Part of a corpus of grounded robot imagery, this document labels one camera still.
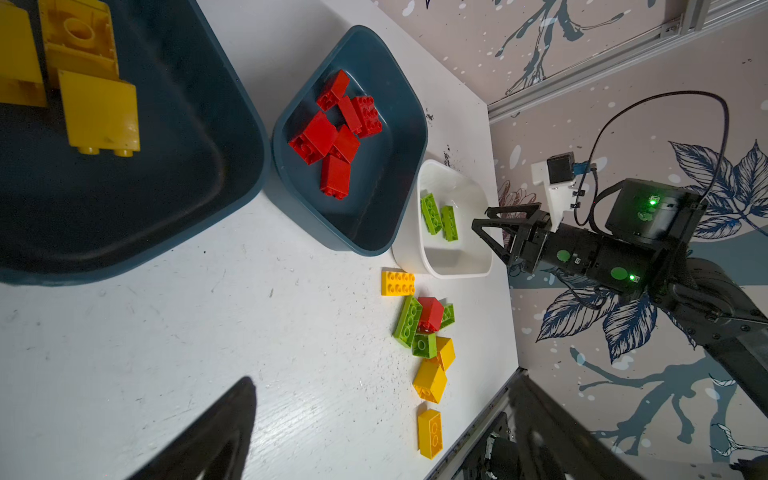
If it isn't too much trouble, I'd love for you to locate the yellow arched lego brick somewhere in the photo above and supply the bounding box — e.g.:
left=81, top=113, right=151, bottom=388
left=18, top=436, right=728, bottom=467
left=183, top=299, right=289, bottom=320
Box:
left=38, top=0, right=119, bottom=89

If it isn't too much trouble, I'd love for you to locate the small red lego brick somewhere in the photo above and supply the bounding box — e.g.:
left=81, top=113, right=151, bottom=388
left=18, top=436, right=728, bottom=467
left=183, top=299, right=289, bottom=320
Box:
left=316, top=70, right=350, bottom=112

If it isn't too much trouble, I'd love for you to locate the small green lego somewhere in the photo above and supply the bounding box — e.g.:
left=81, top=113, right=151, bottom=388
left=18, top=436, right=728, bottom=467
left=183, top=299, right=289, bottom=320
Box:
left=412, top=332, right=437, bottom=360

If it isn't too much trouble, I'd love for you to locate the yellow square lego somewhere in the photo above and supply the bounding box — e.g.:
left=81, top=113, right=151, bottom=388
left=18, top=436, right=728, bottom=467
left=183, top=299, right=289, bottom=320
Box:
left=58, top=70, right=141, bottom=158
left=413, top=359, right=447, bottom=404
left=433, top=337, right=456, bottom=370

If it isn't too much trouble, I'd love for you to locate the white plastic bin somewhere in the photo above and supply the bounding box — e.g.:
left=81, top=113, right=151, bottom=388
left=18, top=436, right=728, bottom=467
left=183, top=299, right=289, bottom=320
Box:
left=392, top=160, right=492, bottom=280

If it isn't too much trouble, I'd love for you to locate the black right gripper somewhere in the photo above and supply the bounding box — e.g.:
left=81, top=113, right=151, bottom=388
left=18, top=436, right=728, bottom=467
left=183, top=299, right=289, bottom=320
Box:
left=471, top=202, right=600, bottom=276

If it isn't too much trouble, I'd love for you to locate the middle dark teal bin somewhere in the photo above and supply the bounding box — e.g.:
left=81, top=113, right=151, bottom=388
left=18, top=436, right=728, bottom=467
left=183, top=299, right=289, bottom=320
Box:
left=268, top=25, right=428, bottom=256

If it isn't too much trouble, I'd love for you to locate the green lego brick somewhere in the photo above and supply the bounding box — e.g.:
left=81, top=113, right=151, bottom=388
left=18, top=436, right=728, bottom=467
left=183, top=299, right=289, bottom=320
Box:
left=393, top=296, right=423, bottom=349

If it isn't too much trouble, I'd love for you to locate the yellow long lego bottom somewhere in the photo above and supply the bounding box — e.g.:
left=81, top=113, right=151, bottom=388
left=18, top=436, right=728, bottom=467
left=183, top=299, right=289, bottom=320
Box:
left=417, top=409, right=443, bottom=460

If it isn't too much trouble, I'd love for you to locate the left dark teal bin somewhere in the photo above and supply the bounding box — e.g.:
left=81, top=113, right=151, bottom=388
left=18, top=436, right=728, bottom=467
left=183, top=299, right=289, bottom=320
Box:
left=1, top=1, right=270, bottom=286

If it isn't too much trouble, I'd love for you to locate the green long lego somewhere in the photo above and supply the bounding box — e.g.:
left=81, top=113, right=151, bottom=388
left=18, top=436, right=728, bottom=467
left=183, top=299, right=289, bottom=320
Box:
left=440, top=205, right=459, bottom=242
left=440, top=304, right=456, bottom=329
left=420, top=193, right=443, bottom=235

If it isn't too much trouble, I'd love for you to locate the yellow long lego top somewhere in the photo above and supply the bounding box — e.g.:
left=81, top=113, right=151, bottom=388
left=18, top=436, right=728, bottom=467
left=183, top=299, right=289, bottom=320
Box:
left=381, top=270, right=416, bottom=297

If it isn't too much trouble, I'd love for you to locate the yellow long lego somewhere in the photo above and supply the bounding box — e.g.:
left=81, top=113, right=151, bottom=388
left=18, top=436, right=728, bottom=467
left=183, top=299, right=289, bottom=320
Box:
left=417, top=409, right=443, bottom=460
left=381, top=270, right=416, bottom=297

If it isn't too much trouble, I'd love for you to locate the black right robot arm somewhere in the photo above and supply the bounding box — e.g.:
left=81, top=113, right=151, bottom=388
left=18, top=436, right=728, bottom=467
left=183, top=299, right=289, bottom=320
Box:
left=472, top=180, right=767, bottom=410

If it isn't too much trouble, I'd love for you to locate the dark teal bin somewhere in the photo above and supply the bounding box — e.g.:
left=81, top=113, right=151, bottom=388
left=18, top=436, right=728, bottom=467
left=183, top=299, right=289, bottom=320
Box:
left=1, top=1, right=270, bottom=286
left=268, top=25, right=428, bottom=256

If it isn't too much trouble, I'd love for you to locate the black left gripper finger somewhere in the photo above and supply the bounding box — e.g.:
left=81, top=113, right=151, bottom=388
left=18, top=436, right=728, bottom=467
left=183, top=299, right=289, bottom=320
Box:
left=131, top=376, right=257, bottom=479

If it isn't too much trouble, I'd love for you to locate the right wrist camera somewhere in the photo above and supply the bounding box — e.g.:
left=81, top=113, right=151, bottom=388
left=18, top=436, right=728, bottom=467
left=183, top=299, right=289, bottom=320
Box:
left=531, top=152, right=580, bottom=231

